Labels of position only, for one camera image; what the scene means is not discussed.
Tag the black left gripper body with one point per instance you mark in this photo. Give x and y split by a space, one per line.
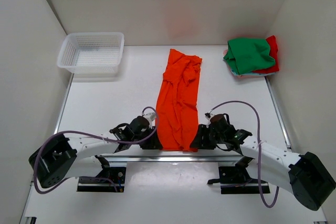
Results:
146 133

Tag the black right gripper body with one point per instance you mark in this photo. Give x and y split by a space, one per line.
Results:
209 137

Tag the orange t shirt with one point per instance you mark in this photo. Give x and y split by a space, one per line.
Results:
177 102

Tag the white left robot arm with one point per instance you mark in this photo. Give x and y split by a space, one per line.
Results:
70 154

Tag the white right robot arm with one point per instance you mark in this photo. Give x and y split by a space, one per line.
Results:
303 175

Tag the green t shirt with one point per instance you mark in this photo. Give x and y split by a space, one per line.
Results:
249 54

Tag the white plastic basket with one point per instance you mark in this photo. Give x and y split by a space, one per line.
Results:
92 53

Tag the red t shirt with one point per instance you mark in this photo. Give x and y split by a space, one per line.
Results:
274 54

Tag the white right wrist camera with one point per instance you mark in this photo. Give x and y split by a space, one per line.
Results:
209 115

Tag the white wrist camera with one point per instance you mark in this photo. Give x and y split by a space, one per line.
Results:
209 115
150 117

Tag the aluminium table rail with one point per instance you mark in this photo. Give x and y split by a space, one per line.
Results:
171 159

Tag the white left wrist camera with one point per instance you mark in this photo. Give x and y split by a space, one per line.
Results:
150 117

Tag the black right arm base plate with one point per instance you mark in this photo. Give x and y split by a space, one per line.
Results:
234 179

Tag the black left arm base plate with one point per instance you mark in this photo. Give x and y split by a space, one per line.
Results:
111 179

